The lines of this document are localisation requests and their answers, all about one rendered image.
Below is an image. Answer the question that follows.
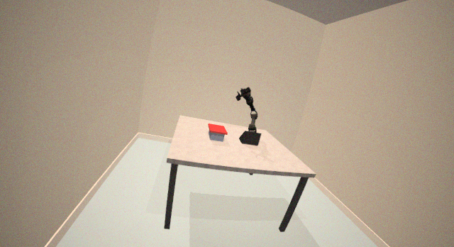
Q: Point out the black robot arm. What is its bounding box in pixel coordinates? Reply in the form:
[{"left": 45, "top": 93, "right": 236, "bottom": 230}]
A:
[{"left": 240, "top": 89, "right": 258, "bottom": 133}]

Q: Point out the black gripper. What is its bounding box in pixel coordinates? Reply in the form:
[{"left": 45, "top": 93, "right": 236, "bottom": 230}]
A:
[{"left": 236, "top": 87, "right": 251, "bottom": 101}]

